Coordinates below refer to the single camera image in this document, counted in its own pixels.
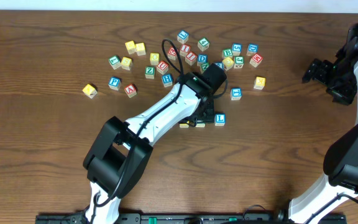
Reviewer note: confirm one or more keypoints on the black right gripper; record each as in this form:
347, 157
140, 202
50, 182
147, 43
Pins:
319, 73

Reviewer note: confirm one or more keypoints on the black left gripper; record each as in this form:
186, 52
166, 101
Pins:
202, 117

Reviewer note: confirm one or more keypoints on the green R block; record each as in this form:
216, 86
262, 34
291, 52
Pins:
200, 125

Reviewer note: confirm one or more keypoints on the blue 1 block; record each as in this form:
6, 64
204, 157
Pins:
220, 119

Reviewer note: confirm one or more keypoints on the yellow O block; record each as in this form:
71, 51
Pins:
183, 125

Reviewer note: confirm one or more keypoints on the yellow G block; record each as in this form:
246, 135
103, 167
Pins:
228, 63

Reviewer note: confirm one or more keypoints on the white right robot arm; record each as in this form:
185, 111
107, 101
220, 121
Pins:
339, 181

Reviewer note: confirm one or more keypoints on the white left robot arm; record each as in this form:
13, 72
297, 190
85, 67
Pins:
120, 153

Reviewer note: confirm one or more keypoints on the blue T block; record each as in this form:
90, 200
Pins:
236, 94

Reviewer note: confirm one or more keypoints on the green N block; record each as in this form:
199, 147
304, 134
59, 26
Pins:
204, 67

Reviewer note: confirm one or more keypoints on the blue 2 block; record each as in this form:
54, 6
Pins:
220, 65

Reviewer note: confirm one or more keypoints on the blue H block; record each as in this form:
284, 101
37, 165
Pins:
167, 80

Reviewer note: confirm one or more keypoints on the blue D block centre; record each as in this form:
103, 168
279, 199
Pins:
202, 58

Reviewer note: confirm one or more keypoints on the blue d block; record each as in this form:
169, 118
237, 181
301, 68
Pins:
202, 58
252, 49

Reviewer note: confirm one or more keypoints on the red I block lower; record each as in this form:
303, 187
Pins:
191, 58

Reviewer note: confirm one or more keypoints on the red i block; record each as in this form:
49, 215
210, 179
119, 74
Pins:
184, 50
191, 58

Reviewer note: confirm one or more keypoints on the yellow K block right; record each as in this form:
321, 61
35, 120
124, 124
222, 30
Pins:
259, 83

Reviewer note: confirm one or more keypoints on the yellow k block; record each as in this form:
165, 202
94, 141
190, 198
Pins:
90, 91
259, 83

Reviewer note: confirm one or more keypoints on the green J block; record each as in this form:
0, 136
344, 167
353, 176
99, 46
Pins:
238, 62

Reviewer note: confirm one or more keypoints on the red U block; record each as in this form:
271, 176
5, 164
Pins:
162, 67

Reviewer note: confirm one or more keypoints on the green B block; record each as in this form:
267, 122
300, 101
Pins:
227, 53

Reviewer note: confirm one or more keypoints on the red M block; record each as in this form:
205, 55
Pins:
255, 60

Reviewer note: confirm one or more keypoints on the red I block upper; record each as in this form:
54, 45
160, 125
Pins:
184, 50

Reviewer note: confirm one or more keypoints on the red E block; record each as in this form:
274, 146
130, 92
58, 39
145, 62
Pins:
172, 55

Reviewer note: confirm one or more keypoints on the green 4 block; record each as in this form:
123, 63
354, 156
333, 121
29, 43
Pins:
203, 44

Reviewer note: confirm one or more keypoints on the blue 5 block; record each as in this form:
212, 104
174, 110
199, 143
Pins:
236, 49

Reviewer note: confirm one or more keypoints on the green Z block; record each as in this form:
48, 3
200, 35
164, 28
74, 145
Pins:
150, 72

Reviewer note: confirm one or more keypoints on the blue D block right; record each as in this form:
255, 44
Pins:
252, 49

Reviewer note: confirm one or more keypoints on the yellow Q block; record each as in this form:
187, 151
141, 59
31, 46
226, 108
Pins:
154, 58

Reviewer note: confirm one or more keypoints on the red A block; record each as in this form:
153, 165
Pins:
130, 90

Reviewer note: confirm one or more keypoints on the blue L block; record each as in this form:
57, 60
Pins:
182, 37

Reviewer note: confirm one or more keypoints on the yellow S block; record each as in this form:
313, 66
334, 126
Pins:
140, 49

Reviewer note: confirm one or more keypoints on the yellow block beside green L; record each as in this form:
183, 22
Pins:
126, 63

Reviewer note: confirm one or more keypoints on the blue P block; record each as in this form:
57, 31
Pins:
114, 83

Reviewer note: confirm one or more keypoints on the yellow block upper left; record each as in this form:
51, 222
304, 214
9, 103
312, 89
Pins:
130, 46

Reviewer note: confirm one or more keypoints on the yellow K block far left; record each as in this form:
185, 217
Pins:
90, 91

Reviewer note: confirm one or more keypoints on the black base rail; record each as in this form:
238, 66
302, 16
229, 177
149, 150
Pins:
135, 218

